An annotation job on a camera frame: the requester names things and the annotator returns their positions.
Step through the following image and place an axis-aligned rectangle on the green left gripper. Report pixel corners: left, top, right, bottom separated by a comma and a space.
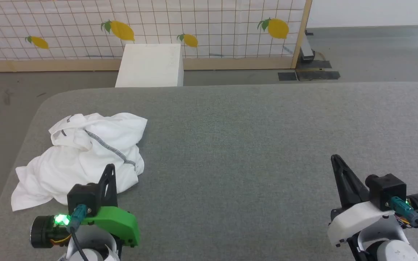
81, 164, 141, 248

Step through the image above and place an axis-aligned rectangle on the dark floor mat under foot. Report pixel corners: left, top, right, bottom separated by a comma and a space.
296, 60, 332, 70

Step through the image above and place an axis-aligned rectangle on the black right cable teal plug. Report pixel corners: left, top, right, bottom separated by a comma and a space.
390, 197, 418, 252

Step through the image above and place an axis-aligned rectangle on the black left cable teal plug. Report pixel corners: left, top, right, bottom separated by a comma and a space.
67, 204, 90, 261

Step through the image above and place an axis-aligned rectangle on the metal screen foot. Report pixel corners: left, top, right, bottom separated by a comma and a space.
301, 31, 316, 62

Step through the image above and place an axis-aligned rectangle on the long black floor mat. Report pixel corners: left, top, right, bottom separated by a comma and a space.
295, 70, 341, 81

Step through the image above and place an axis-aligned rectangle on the lemon print wood-framed screen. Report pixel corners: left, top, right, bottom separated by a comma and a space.
0, 0, 313, 72

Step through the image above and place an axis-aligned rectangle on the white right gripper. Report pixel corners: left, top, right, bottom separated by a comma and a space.
327, 154, 402, 248

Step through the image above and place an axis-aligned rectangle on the black cable teal plug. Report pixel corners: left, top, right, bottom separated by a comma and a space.
390, 197, 418, 252
67, 204, 90, 261

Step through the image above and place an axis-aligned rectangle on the white box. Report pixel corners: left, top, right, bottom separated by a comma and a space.
115, 43, 184, 88

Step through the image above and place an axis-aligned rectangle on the white long-sleeve shirt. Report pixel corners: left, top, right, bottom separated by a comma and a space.
11, 112, 148, 212

